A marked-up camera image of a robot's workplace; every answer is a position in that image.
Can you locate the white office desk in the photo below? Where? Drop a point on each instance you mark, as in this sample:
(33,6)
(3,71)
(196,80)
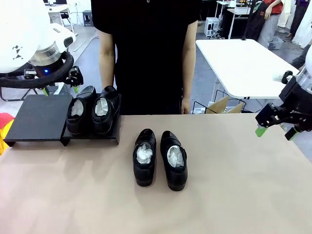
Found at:
(57,10)

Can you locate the dark apron with orange print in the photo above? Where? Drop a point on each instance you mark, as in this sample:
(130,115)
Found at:
(258,24)

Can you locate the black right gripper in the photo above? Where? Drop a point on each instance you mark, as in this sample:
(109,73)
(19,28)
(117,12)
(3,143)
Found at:
(297,97)

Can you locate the person's left hand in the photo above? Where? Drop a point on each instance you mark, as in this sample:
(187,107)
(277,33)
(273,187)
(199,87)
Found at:
(187,106)

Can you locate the person in red shirt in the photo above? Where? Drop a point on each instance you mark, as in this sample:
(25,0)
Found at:
(269,29)

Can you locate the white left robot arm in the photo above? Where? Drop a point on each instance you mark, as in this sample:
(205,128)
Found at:
(22,29)

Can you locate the white hanging cloth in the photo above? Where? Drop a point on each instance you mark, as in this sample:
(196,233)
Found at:
(303,31)

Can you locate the person in cream clothes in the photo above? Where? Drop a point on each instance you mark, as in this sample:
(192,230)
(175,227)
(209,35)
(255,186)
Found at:
(284,14)

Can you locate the yellow and red object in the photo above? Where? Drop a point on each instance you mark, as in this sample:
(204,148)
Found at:
(3,141)

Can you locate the small grey stool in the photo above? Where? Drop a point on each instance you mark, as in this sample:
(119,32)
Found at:
(87,18)

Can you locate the white connector plug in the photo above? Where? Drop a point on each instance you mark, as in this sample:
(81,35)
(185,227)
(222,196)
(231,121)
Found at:
(278,77)

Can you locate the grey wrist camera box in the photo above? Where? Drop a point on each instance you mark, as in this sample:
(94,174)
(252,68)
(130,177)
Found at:
(29,74)

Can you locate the person in dark grey clothes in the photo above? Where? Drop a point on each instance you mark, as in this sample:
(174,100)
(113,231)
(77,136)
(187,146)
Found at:
(301,58)

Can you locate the brown cardboard piece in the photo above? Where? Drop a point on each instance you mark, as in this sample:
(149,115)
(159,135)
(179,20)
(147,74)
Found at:
(235,109)
(217,107)

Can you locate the black leather dress shoe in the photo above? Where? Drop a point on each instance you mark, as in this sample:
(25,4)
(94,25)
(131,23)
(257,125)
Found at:
(143,175)
(102,126)
(78,128)
(176,180)

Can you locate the person torso in black clothes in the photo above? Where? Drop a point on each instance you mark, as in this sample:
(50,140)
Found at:
(151,61)

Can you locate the white table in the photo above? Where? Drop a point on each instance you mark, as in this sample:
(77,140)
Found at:
(243,68)

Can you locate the black office chair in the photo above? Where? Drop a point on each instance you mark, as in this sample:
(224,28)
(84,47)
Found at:
(64,17)

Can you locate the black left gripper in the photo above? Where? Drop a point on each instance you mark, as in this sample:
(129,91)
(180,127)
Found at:
(45,70)

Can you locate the grey plastic bin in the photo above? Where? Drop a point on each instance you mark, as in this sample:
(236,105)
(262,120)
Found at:
(276,43)

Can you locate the white computer case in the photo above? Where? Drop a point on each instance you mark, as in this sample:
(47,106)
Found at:
(212,26)

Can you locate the white frame desk black panel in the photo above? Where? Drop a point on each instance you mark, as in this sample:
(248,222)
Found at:
(236,24)

